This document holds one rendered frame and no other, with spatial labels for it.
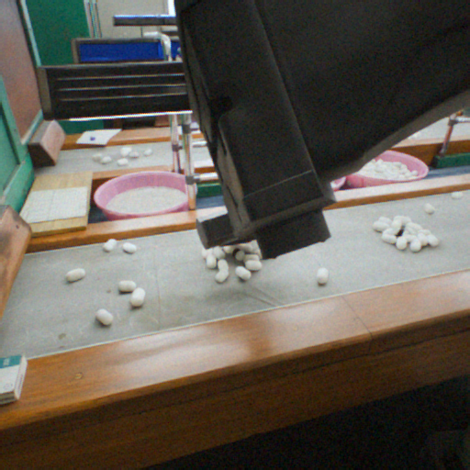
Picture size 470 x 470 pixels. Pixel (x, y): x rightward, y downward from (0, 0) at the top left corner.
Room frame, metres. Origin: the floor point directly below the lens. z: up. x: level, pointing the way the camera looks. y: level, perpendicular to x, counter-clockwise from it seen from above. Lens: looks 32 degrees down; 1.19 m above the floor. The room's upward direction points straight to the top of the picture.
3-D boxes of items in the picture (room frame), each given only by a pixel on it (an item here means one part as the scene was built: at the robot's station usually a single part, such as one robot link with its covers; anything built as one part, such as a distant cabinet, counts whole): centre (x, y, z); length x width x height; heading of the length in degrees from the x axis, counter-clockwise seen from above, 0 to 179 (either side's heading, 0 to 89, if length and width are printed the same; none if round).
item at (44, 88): (0.68, 0.00, 1.08); 0.62 x 0.08 x 0.07; 106
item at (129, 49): (1.22, 0.15, 1.08); 0.62 x 0.08 x 0.07; 106
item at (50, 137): (1.15, 0.59, 0.83); 0.30 x 0.06 x 0.07; 16
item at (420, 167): (1.10, -0.45, 0.72); 0.27 x 0.27 x 0.10
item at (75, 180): (0.84, 0.45, 0.77); 0.33 x 0.15 x 0.01; 16
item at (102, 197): (0.90, 0.24, 0.72); 0.27 x 0.27 x 0.10
